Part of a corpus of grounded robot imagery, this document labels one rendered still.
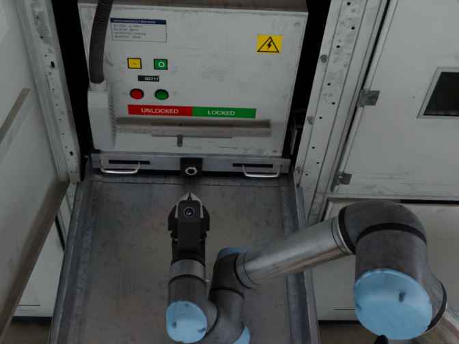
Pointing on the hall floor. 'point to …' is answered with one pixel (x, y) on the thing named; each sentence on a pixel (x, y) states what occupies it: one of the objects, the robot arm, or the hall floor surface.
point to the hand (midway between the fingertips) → (189, 195)
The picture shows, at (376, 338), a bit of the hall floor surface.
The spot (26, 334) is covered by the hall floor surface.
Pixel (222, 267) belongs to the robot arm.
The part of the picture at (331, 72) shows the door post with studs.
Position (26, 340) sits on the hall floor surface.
